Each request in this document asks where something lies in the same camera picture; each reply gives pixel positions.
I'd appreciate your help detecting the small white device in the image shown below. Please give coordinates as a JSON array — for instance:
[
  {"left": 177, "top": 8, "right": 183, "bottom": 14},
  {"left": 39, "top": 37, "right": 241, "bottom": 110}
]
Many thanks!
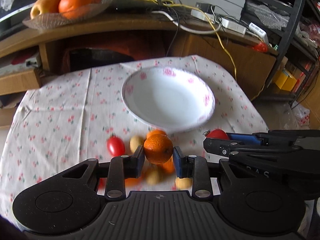
[{"left": 249, "top": 22, "right": 269, "bottom": 44}]

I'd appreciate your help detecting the black metal rack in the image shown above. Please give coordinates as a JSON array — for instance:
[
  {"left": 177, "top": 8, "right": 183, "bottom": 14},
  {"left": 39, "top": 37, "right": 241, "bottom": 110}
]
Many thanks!
[{"left": 240, "top": 0, "right": 320, "bottom": 105}]

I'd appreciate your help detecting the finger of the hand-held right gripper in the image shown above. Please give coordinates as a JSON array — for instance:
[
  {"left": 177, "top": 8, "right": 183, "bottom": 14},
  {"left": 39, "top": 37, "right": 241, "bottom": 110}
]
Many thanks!
[
  {"left": 227, "top": 129, "right": 320, "bottom": 146},
  {"left": 203, "top": 137, "right": 300, "bottom": 159}
]

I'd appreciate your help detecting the yellow box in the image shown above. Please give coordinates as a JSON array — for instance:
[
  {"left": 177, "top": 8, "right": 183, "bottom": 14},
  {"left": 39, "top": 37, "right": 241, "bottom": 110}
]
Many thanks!
[{"left": 274, "top": 70, "right": 298, "bottom": 90}]

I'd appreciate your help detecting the wooden tv stand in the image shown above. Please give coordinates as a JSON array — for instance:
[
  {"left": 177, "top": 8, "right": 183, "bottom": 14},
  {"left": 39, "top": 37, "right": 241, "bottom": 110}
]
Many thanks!
[{"left": 0, "top": 10, "right": 288, "bottom": 130}]

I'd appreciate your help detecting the black cable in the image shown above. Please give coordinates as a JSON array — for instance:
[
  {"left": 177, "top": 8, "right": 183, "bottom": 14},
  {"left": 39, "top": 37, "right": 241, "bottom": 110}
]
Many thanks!
[{"left": 160, "top": 4, "right": 225, "bottom": 55}]

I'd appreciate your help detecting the white socket device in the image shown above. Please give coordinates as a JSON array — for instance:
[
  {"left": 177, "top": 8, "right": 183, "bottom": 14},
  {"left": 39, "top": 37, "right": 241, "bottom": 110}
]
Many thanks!
[{"left": 25, "top": 55, "right": 42, "bottom": 68}]

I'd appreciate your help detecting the small orange mandarin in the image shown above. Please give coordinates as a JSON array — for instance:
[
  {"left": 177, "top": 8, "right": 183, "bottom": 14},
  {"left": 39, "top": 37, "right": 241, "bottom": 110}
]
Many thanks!
[
  {"left": 160, "top": 155, "right": 176, "bottom": 174},
  {"left": 143, "top": 134, "right": 174, "bottom": 165},
  {"left": 146, "top": 129, "right": 167, "bottom": 139}
]

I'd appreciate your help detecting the white cable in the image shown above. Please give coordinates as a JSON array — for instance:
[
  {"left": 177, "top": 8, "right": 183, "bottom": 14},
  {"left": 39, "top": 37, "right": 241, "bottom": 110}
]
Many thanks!
[{"left": 151, "top": 10, "right": 222, "bottom": 35}]

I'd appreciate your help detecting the yellow red apple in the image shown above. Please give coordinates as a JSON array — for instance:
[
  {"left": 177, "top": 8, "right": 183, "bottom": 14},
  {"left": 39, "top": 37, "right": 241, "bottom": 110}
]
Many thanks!
[{"left": 30, "top": 0, "right": 62, "bottom": 19}]

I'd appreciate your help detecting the glass fruit dish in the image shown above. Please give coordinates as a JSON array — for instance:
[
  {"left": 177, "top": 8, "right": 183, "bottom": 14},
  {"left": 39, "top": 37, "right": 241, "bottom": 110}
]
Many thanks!
[{"left": 22, "top": 0, "right": 113, "bottom": 30}]

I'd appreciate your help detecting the red wrapper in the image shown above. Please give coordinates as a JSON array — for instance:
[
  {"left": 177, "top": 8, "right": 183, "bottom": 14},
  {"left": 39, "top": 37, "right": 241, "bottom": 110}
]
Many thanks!
[{"left": 252, "top": 42, "right": 268, "bottom": 53}]

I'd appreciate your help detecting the white floral bowl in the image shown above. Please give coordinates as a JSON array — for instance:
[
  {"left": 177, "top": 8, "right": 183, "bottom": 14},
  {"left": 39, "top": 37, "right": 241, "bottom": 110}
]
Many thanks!
[{"left": 121, "top": 66, "right": 216, "bottom": 132}]

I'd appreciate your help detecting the black power adapter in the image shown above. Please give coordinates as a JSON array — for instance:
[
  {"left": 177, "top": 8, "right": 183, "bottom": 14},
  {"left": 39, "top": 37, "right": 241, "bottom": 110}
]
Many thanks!
[{"left": 195, "top": 2, "right": 216, "bottom": 13}]

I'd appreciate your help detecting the plastic bag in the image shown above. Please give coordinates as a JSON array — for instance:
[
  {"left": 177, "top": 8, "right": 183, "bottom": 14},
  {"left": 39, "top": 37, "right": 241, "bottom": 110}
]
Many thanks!
[{"left": 291, "top": 102, "right": 310, "bottom": 128}]

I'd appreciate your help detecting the bubble wrap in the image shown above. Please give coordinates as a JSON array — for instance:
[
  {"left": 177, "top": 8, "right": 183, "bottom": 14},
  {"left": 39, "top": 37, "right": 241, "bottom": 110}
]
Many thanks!
[{"left": 244, "top": 0, "right": 304, "bottom": 28}]

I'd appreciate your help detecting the white power strip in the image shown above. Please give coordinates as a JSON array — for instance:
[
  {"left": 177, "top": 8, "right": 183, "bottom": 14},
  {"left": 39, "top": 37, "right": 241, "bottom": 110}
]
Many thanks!
[{"left": 190, "top": 9, "right": 224, "bottom": 23}]

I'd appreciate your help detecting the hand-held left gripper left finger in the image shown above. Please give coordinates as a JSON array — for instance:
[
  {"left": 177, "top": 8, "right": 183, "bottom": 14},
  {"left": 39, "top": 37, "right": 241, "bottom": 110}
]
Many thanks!
[{"left": 61, "top": 145, "right": 145, "bottom": 201}]

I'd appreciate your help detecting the red flat item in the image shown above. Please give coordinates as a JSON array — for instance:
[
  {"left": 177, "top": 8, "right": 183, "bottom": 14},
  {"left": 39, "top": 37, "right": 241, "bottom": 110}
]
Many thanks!
[{"left": 11, "top": 52, "right": 40, "bottom": 65}]

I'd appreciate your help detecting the large red tomato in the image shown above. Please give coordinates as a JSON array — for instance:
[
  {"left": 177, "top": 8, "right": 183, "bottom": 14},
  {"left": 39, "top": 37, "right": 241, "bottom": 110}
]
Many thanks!
[{"left": 204, "top": 128, "right": 230, "bottom": 141}]

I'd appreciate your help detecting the dark pot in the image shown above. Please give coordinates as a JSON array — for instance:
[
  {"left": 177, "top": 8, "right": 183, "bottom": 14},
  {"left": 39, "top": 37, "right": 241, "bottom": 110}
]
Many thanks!
[{"left": 69, "top": 47, "right": 137, "bottom": 72}]

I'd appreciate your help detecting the tan longan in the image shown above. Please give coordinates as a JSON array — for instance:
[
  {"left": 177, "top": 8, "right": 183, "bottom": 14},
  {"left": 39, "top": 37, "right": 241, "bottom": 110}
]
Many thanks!
[
  {"left": 146, "top": 166, "right": 164, "bottom": 186},
  {"left": 129, "top": 135, "right": 145, "bottom": 153},
  {"left": 175, "top": 177, "right": 193, "bottom": 190}
]

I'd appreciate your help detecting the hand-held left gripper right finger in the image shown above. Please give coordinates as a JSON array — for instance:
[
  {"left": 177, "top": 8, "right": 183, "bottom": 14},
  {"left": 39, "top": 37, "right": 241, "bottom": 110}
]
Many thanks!
[{"left": 173, "top": 145, "right": 253, "bottom": 201}]

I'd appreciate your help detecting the yellow cable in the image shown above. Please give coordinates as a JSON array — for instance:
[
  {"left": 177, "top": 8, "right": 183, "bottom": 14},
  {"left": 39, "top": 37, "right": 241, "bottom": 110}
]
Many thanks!
[{"left": 111, "top": 0, "right": 265, "bottom": 102}]

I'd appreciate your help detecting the floral white tablecloth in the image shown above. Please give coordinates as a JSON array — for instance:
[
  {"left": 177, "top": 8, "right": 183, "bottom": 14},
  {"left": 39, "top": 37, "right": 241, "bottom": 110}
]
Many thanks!
[{"left": 0, "top": 55, "right": 269, "bottom": 218}]

